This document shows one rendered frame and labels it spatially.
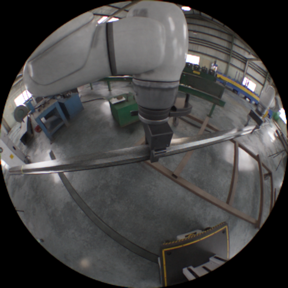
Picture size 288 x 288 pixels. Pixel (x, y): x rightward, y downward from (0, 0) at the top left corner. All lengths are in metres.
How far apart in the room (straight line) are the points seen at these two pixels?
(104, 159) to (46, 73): 0.28
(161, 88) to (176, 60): 0.05
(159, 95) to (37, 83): 0.19
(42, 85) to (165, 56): 0.17
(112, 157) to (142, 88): 0.23
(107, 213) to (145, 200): 0.47
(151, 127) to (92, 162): 0.23
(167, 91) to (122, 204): 1.16
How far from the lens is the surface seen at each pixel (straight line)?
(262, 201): 1.82
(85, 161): 0.36
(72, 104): 2.80
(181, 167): 0.96
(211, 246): 1.13
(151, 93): 0.17
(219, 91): 4.44
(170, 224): 1.22
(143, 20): 0.15
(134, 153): 0.32
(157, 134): 0.19
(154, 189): 1.21
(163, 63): 0.15
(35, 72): 0.16
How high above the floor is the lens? 1.17
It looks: 51 degrees down
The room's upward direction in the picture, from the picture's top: 1 degrees counter-clockwise
